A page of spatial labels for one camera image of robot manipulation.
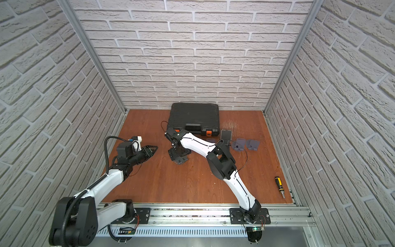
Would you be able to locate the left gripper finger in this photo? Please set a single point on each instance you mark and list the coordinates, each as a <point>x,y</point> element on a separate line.
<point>146,156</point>
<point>150,148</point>

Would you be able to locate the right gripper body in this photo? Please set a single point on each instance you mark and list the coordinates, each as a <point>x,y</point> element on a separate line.
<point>181,151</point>

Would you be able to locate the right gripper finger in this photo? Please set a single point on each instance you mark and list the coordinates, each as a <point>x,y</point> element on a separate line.
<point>184,157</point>
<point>172,154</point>

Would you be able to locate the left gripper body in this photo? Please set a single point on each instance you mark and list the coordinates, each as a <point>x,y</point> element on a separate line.
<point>145,153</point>

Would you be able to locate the black phone stand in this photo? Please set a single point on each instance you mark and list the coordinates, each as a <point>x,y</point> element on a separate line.
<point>226,137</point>

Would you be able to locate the grey phone stand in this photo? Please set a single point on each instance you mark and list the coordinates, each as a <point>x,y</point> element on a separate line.
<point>252,145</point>
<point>238,145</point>

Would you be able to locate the dark grey stand wooden base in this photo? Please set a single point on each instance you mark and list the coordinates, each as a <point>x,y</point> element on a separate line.
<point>178,161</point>

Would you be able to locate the purple-grey phone stand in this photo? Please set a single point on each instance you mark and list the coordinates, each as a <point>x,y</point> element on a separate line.
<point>210,140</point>

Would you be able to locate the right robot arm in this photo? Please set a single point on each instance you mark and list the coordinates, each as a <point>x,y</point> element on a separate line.
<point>221,163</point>

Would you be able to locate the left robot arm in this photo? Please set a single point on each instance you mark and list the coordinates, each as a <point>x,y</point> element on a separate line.
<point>77,219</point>

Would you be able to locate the black plastic tool case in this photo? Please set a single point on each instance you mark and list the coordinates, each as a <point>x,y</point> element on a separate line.
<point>196,118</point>

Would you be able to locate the yellow black screwdriver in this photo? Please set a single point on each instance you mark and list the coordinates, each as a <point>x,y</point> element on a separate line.
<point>280,186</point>

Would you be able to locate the left corner aluminium profile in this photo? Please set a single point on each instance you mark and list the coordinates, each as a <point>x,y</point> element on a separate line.
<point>86,42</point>

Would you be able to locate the corner aluminium profile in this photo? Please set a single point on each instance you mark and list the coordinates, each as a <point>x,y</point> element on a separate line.
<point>86,42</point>
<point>315,8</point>

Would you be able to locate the right corner aluminium profile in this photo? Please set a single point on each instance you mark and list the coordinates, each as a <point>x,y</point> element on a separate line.
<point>315,8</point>

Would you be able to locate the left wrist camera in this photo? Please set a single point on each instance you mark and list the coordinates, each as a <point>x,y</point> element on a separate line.
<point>136,143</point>

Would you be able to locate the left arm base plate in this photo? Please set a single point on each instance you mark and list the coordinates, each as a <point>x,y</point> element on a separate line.
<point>141,214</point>

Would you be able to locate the aluminium front rail frame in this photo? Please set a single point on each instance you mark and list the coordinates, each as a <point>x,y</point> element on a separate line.
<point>213,220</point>

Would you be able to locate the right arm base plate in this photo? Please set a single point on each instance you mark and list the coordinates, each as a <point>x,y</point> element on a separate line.
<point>240,216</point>

